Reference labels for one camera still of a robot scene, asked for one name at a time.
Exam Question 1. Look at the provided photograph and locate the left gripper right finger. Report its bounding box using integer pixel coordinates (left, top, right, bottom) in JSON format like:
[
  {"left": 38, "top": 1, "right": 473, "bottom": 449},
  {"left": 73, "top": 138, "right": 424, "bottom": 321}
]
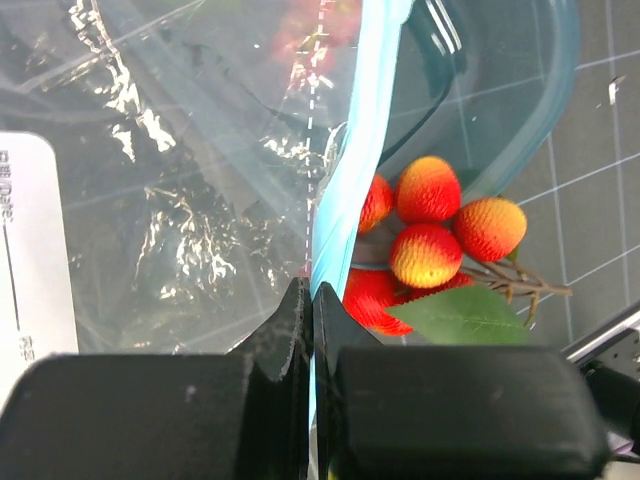
[{"left": 313, "top": 283, "right": 610, "bottom": 479}]

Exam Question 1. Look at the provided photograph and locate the clear zip top bag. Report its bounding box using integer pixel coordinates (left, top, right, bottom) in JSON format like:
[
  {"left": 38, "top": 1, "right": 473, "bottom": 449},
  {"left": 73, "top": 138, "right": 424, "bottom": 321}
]
[{"left": 0, "top": 0, "right": 416, "bottom": 451}]

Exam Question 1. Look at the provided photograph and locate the black grid mat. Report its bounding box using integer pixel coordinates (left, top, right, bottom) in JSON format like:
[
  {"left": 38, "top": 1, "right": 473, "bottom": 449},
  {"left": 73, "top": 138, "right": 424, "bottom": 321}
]
[{"left": 506, "top": 1, "right": 639, "bottom": 348}]

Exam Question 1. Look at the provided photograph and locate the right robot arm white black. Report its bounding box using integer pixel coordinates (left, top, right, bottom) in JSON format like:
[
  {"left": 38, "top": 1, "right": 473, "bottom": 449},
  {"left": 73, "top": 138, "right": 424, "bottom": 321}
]
[{"left": 563, "top": 303, "right": 639, "bottom": 458}]

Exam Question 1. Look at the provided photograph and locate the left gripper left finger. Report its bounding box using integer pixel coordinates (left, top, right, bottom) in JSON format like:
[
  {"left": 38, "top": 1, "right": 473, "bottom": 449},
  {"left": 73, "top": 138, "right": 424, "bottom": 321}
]
[{"left": 1, "top": 278, "right": 313, "bottom": 479}]

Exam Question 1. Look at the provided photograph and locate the teal plastic tray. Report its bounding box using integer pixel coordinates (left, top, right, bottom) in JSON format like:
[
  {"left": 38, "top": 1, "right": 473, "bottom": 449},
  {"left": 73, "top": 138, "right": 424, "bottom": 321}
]
[{"left": 377, "top": 1, "right": 580, "bottom": 202}]

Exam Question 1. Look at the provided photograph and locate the red cherry fruit cluster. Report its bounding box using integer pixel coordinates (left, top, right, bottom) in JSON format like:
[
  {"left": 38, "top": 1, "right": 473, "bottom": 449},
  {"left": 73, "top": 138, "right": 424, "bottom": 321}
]
[{"left": 343, "top": 156, "right": 572, "bottom": 345}]

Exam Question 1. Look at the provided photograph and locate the purple grape bunch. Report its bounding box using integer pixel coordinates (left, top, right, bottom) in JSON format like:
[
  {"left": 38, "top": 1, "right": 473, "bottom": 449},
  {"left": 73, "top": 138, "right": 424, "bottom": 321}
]
[{"left": 271, "top": 1, "right": 363, "bottom": 68}]

